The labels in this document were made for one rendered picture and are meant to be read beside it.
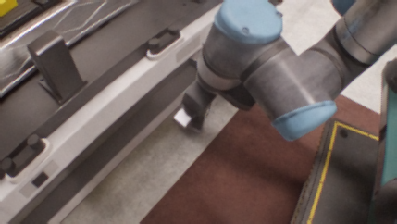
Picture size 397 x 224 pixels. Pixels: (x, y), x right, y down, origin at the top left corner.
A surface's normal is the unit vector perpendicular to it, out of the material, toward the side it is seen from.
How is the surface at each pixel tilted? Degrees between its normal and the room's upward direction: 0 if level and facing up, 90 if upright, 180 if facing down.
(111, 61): 0
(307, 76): 19
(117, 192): 0
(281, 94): 50
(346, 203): 0
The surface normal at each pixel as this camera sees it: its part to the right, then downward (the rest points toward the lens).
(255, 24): 0.15, -0.40
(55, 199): -0.06, -0.63
